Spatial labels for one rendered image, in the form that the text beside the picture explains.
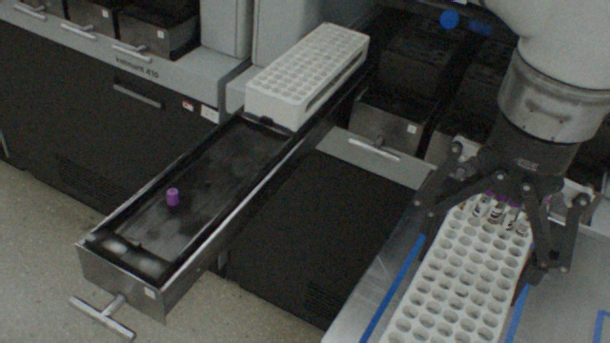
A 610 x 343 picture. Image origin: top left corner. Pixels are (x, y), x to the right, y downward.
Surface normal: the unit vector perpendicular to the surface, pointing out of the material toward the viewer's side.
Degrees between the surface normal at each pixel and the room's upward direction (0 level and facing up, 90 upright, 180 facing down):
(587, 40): 95
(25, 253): 0
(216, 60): 0
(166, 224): 0
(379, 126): 90
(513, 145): 90
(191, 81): 90
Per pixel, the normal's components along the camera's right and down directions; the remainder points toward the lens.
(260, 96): -0.47, 0.54
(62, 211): 0.11, -0.76
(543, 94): -0.66, 0.43
